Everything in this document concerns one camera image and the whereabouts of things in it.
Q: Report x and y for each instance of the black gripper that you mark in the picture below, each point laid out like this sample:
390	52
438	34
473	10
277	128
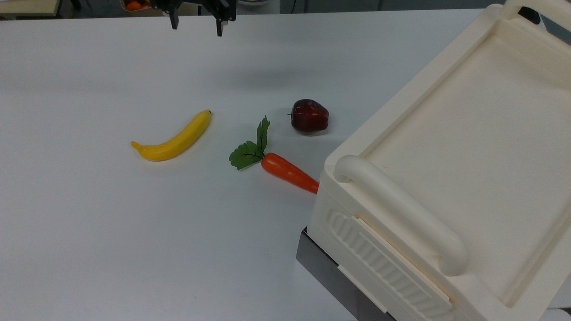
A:
196	2

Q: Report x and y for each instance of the bowl of orange fruit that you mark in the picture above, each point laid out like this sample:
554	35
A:
135	4

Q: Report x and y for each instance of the yellow toy banana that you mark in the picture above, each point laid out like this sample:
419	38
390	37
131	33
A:
176	142

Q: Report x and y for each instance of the dark red toy apple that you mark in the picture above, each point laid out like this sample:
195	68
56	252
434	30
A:
309	116

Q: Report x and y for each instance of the wooden side table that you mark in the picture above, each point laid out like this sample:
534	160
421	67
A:
29	6

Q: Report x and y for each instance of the orange toy carrot green leaves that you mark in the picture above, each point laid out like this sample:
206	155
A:
285	170

